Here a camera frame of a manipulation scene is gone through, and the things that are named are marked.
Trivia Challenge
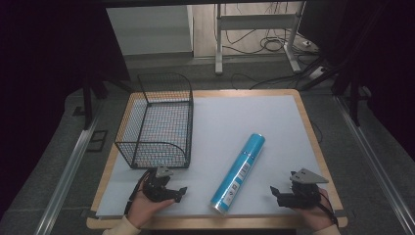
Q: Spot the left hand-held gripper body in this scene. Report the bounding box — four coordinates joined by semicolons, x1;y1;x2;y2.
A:
142;165;177;203

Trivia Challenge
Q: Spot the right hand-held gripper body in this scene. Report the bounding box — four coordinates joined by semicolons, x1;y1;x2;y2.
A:
277;167;330;210

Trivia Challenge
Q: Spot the blue cylindrical roll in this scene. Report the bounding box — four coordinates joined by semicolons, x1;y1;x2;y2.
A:
209;132;266;216

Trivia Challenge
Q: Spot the black wire mesh basket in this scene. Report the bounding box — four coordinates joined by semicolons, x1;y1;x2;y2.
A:
114;71;195;170

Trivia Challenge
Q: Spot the person's right hand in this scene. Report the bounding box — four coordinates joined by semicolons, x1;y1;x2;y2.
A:
294;187;338;231

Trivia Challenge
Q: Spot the person's left hand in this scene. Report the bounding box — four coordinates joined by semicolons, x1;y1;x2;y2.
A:
125;190;176;230

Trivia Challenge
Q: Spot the white table mat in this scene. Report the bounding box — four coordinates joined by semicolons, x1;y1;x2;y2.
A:
95;94;328;219

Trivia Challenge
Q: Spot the black metal stand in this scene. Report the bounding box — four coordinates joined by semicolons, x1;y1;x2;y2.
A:
80;72;135;131
299;55;373;127

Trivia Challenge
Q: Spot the white power strip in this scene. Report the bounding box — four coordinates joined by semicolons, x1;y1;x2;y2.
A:
307;66;328;81
300;38;320;54

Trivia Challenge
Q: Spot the white panel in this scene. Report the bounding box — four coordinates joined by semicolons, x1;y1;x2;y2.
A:
105;4;194;57

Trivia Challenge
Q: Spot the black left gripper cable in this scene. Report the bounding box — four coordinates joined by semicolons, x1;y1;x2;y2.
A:
123;168;153;215

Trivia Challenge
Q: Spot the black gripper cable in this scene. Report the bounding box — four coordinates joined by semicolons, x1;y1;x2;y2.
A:
316;190;340;227
123;168;153;215

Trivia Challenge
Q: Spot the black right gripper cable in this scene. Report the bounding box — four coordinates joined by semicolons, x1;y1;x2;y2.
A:
316;190;340;227

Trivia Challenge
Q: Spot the aluminium floor rail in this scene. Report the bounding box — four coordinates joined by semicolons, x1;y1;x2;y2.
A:
335;95;415;235
33;99;107;235

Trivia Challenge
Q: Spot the long black floor cable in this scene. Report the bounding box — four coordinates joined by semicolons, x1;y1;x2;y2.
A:
230;71;306;91

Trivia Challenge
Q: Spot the tangle of black floor cables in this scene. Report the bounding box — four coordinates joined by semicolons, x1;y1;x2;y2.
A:
224;3;297;56

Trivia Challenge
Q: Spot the white metal desk frame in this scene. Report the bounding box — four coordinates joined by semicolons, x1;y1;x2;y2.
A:
213;0;307;76

